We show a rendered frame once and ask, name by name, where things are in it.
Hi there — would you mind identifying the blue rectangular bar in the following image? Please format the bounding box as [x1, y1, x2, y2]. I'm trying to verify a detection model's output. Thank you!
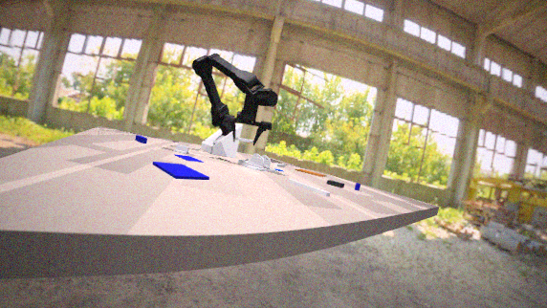
[135, 135, 147, 143]

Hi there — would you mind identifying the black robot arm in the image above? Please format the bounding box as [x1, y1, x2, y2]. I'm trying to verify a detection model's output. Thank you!
[192, 54, 278, 136]

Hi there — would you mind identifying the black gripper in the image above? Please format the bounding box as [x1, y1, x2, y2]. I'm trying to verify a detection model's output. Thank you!
[224, 103, 273, 145]

